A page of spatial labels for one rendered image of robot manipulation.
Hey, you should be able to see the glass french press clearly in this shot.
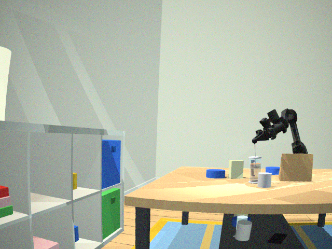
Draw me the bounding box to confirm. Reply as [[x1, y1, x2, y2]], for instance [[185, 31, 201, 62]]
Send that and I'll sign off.
[[249, 139, 262, 184]]

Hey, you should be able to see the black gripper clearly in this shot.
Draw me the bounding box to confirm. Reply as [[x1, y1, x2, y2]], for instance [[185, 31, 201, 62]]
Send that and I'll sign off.
[[254, 124, 278, 141]]

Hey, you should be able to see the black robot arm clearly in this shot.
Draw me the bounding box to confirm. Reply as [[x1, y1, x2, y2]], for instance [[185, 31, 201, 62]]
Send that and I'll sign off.
[[260, 108, 308, 154]]

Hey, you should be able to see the blue short cylinder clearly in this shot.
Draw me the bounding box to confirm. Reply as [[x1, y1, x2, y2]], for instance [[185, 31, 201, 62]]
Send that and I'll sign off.
[[206, 169, 226, 178], [231, 216, 251, 227], [266, 167, 280, 175]]

